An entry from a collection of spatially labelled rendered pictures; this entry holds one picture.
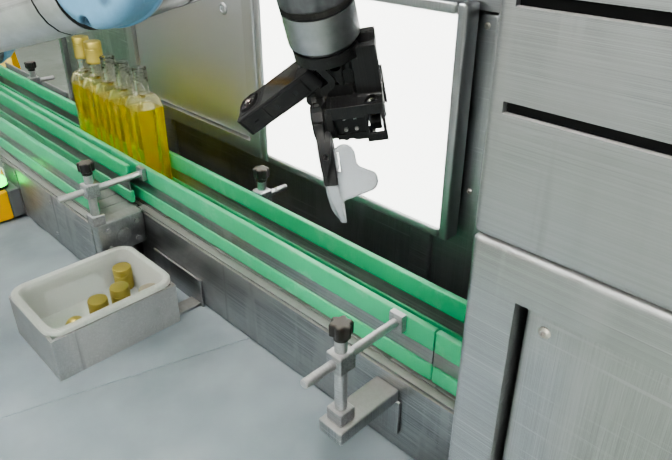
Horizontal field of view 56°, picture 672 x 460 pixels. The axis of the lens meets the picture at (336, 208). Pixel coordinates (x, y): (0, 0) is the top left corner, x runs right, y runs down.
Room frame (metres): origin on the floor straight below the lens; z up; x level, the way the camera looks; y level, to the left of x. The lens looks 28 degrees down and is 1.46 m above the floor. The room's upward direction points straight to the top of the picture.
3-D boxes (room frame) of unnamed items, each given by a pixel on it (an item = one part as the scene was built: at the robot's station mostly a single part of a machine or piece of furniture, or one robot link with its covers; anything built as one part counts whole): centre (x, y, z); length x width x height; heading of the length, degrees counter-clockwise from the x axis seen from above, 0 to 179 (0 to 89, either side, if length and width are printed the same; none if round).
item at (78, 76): (1.34, 0.54, 0.99); 0.06 x 0.06 x 0.21; 44
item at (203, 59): (1.13, 0.14, 1.15); 0.90 x 0.03 x 0.34; 45
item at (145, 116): (1.17, 0.37, 0.99); 0.06 x 0.06 x 0.21; 45
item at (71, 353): (0.92, 0.40, 0.79); 0.27 x 0.17 x 0.08; 135
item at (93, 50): (1.29, 0.50, 1.14); 0.04 x 0.04 x 0.04
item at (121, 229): (1.06, 0.42, 0.85); 0.09 x 0.04 x 0.07; 135
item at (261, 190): (1.02, 0.12, 0.94); 0.07 x 0.04 x 0.13; 135
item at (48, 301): (0.90, 0.42, 0.80); 0.22 x 0.17 x 0.09; 135
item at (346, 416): (0.59, -0.02, 0.90); 0.17 x 0.05 x 0.22; 135
